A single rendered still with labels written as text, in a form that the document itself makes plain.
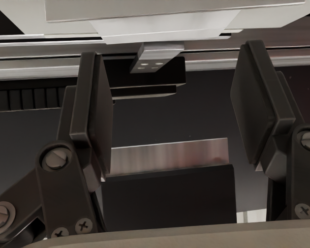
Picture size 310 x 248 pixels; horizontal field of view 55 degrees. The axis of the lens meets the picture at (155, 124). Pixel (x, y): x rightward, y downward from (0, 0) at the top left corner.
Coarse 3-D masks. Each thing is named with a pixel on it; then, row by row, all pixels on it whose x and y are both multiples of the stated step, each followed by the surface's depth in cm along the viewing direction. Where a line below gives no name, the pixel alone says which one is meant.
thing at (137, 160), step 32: (128, 160) 22; (160, 160) 23; (192, 160) 23; (224, 160) 24; (128, 192) 21; (160, 192) 22; (192, 192) 22; (224, 192) 23; (128, 224) 22; (160, 224) 22; (192, 224) 22
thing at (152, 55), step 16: (144, 48) 25; (160, 48) 25; (176, 48) 25; (112, 64) 39; (128, 64) 39; (144, 64) 32; (160, 64) 33; (176, 64) 40; (112, 80) 39; (128, 80) 40; (144, 80) 40; (160, 80) 40; (176, 80) 41; (112, 96) 40; (128, 96) 41; (144, 96) 44; (160, 96) 49
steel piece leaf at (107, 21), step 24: (48, 0) 10; (72, 0) 10; (96, 0) 10; (120, 0) 10; (144, 0) 10; (168, 0) 10; (192, 0) 10; (216, 0) 10; (240, 0) 10; (264, 0) 10; (288, 0) 10; (96, 24) 17; (120, 24) 18; (144, 24) 18; (168, 24) 18; (192, 24) 19; (216, 24) 19
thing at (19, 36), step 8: (0, 16) 19; (0, 24) 19; (8, 24) 19; (0, 32) 19; (8, 32) 19; (16, 32) 19; (0, 40) 21; (8, 40) 21; (16, 40) 21; (24, 40) 21; (32, 40) 21; (40, 40) 22; (48, 40) 22; (56, 40) 22; (64, 40) 22; (72, 40) 22; (80, 40) 22; (88, 40) 22; (96, 40) 22; (160, 40) 24; (168, 40) 24; (176, 40) 24
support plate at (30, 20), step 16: (0, 0) 13; (16, 0) 13; (32, 0) 14; (16, 16) 16; (32, 16) 16; (240, 16) 18; (256, 16) 19; (272, 16) 19; (288, 16) 19; (32, 32) 19; (48, 32) 19; (64, 32) 19; (80, 32) 20
